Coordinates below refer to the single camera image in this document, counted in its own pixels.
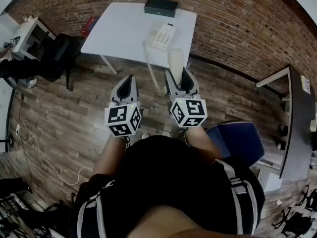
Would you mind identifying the cream telephone base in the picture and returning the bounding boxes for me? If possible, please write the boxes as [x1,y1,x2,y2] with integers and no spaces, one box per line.
[150,22,177,52]

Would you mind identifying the white paper sheet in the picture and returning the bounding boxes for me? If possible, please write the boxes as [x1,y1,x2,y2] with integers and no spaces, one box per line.
[300,74,312,95]

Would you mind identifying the white floor cable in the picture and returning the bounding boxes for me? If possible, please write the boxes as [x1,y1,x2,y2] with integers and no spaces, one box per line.
[15,130,94,186]

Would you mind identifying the white shelf unit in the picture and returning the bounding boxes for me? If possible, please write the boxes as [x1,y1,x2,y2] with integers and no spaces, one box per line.
[11,15,57,61]

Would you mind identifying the red stool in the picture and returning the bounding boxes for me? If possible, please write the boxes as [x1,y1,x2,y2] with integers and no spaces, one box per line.
[81,15,102,39]

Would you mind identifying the person's left forearm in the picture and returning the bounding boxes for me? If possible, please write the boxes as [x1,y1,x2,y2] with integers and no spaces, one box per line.
[93,132,127,177]

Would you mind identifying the black metal box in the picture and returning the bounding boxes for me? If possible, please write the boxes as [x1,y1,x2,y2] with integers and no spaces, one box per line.
[144,0,179,18]

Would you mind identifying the person's right forearm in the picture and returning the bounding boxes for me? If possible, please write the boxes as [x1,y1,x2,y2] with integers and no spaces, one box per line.
[185,126,223,166]

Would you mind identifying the blue chair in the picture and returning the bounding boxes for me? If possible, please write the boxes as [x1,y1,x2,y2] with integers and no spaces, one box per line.
[206,121,265,169]

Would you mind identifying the white telephone handset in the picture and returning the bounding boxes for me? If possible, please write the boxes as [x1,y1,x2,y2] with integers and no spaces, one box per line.
[167,48,185,89]

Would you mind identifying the person's black shirt torso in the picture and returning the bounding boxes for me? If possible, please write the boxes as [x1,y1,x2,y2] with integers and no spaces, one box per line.
[68,134,266,238]

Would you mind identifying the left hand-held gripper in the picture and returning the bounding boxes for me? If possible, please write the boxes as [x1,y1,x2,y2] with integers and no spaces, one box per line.
[104,74,142,137]

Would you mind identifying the black wire rack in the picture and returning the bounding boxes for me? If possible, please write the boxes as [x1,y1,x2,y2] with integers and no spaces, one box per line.
[0,178,34,238]

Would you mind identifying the dark desk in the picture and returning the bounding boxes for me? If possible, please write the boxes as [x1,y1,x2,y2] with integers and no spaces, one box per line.
[256,63,317,181]

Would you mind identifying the white cardboard box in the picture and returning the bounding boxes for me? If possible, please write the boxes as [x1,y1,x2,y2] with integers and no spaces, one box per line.
[259,172,283,193]

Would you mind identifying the white table leg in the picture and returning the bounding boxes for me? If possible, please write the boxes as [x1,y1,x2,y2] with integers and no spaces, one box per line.
[99,54,118,75]

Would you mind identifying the black tripod stands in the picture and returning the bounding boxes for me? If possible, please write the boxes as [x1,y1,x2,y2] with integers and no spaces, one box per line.
[271,184,317,238]

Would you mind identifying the black office chair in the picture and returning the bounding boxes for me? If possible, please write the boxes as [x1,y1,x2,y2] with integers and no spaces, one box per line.
[39,33,84,92]

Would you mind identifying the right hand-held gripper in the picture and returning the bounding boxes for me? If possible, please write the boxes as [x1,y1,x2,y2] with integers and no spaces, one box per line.
[164,66,208,129]

